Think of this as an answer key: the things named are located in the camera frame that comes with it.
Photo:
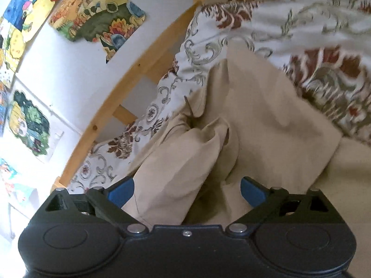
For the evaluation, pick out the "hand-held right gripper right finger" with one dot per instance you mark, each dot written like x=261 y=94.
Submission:
x=251 y=194

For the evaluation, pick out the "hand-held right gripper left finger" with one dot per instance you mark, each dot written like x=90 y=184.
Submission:
x=122 y=192

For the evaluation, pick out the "beige hooded zip jacket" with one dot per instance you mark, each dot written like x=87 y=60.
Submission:
x=260 y=121

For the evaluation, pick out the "curled cartoon figure poster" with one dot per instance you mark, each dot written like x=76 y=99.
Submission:
x=13 y=182

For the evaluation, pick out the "blond cartoon figure poster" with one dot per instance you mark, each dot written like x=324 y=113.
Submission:
x=29 y=124

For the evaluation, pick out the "floral patterned bed sheet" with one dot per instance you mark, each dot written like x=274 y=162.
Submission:
x=289 y=34

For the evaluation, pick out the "wooden bed frame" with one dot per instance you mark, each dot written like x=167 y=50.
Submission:
x=130 y=78

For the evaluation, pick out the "colourful flower wall poster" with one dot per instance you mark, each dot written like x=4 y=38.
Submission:
x=98 y=20

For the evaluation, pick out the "blue and yellow wall poster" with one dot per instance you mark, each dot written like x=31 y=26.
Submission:
x=23 y=20

